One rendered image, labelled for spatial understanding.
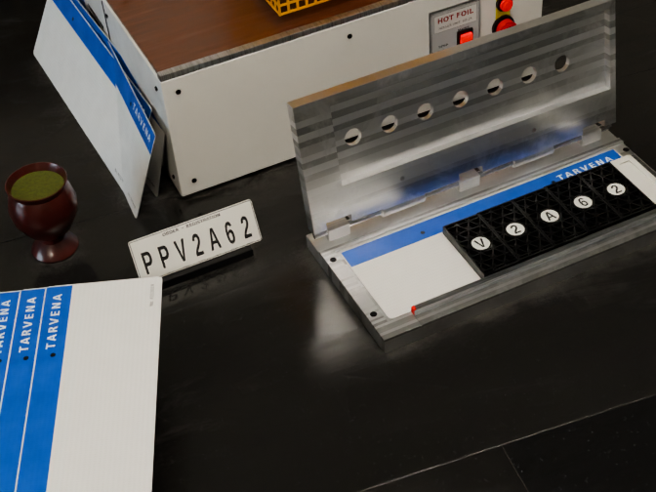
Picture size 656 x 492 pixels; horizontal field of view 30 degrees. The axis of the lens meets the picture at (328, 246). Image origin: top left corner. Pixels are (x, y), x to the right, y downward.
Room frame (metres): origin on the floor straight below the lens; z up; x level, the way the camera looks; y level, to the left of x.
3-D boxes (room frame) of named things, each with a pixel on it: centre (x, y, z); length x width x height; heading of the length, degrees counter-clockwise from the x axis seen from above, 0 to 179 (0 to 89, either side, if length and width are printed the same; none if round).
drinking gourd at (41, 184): (1.17, 0.35, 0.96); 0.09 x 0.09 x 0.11
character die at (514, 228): (1.09, -0.23, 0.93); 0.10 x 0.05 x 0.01; 22
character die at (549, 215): (1.11, -0.27, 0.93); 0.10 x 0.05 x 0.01; 22
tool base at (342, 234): (1.12, -0.22, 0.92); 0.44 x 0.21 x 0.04; 113
